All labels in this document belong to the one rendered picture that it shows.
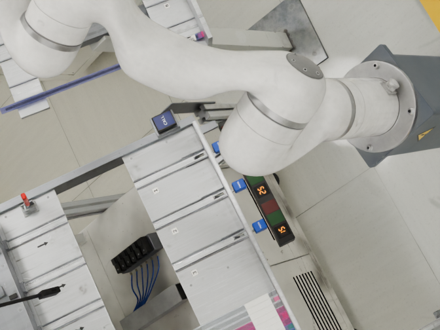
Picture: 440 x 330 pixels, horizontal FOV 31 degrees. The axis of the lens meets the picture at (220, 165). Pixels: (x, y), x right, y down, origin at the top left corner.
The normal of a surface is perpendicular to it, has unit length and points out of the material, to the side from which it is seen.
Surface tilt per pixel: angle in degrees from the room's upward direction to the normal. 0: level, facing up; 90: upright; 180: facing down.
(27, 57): 34
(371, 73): 0
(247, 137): 19
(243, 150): 26
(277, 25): 0
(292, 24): 0
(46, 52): 55
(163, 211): 43
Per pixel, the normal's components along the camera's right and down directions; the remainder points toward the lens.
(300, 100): 0.26, 0.48
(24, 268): -0.03, -0.28
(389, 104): 0.77, -0.06
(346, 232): -0.64, 0.08
